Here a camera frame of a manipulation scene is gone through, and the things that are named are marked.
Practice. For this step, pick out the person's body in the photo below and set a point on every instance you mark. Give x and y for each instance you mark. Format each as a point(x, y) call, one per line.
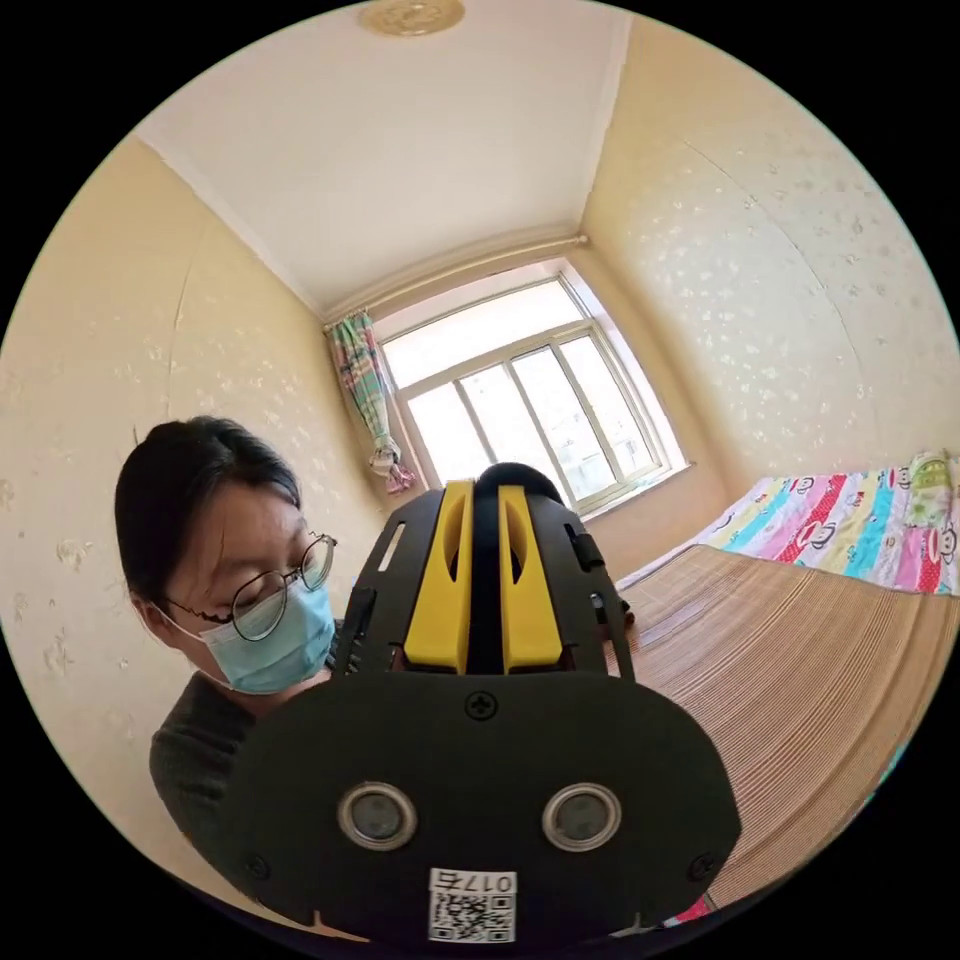
point(206, 525)

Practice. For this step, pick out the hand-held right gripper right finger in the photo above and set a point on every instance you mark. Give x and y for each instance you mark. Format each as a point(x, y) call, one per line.
point(529, 600)

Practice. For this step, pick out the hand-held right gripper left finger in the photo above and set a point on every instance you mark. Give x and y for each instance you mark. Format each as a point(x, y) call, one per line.
point(439, 585)

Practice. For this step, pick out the bed with woven mat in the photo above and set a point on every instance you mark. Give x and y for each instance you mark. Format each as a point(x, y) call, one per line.
point(787, 675)

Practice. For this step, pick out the round ceiling lamp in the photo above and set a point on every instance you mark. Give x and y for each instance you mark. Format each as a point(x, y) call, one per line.
point(411, 15)

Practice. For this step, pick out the window with white frame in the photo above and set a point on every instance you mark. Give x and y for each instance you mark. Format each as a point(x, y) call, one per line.
point(525, 405)

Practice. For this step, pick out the checked pastel curtain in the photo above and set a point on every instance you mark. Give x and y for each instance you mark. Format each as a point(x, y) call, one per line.
point(367, 390)

